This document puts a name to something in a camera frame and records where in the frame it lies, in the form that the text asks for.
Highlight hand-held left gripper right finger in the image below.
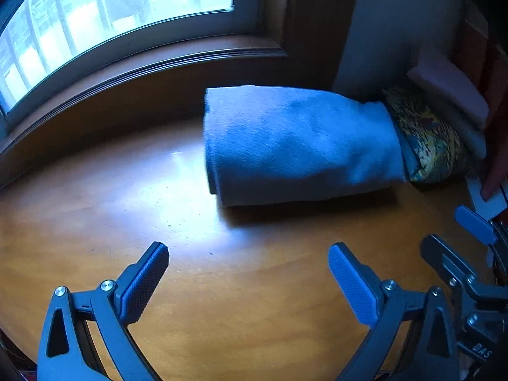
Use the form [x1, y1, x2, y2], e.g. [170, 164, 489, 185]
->
[329, 242, 459, 381]

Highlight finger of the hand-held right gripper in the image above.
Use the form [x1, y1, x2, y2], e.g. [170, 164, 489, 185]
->
[456, 205, 508, 264]
[421, 235, 508, 366]

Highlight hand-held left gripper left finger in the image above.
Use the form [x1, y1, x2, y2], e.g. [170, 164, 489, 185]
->
[37, 241, 170, 381]

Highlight blue fleece pants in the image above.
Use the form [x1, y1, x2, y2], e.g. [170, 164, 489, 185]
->
[203, 84, 406, 208]

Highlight small white box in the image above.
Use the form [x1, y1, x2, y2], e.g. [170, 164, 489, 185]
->
[466, 175, 506, 221]

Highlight wooden window sill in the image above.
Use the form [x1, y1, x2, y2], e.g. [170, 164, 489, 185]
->
[0, 34, 290, 191]

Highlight window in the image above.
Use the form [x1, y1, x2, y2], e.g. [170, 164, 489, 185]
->
[0, 0, 239, 116]

